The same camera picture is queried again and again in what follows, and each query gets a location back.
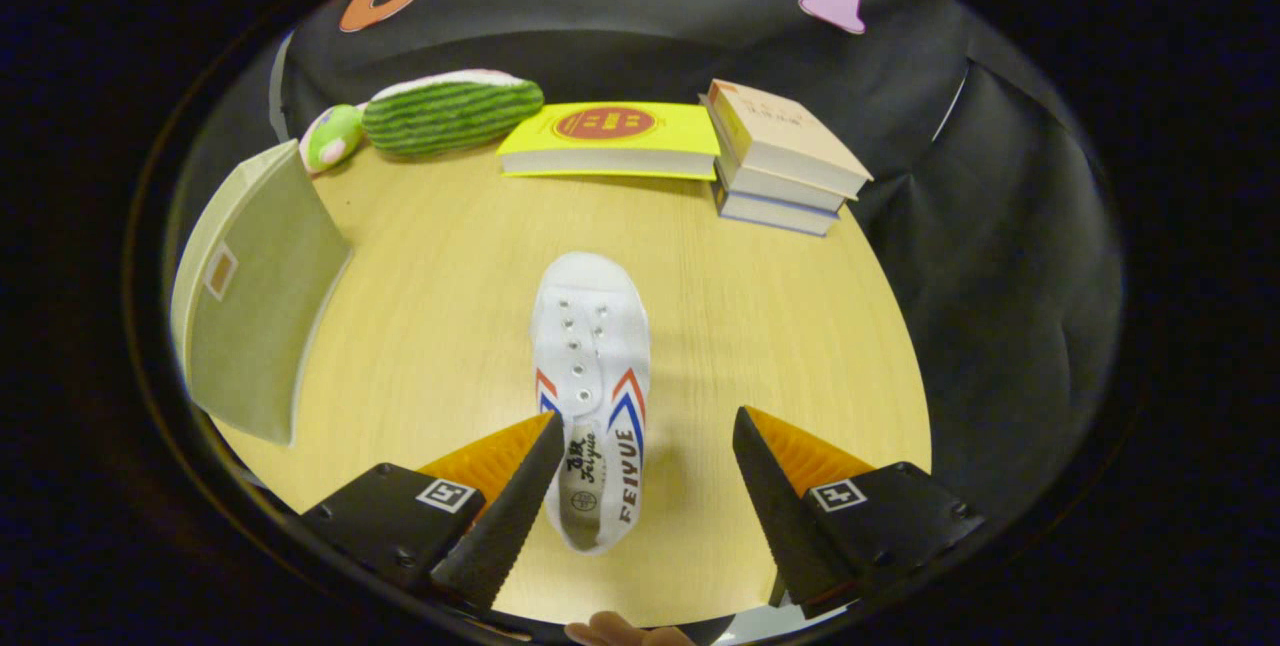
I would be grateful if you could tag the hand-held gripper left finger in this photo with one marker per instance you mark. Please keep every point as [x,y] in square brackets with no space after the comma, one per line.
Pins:
[510,516]

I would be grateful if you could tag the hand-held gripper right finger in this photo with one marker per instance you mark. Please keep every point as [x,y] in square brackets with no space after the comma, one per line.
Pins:
[780,516]

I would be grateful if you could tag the white canvas shoe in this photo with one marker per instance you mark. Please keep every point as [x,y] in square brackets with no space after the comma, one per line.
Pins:
[590,326]

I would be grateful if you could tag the beige fabric storage box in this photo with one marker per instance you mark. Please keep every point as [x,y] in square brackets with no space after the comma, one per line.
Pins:
[255,296]

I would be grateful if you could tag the black backdrop cloth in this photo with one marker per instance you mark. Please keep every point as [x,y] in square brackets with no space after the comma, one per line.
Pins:
[1000,276]

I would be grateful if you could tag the beige cover book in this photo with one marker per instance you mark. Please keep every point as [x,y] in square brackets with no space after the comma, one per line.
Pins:
[790,131]

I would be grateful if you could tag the yellow book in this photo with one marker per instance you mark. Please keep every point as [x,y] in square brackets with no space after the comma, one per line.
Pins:
[610,131]

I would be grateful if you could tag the watermelon slice plush toy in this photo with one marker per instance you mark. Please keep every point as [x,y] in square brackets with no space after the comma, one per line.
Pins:
[450,114]

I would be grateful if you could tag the pink and green plush toy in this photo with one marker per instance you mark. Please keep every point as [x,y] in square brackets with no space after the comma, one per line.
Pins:
[332,136]

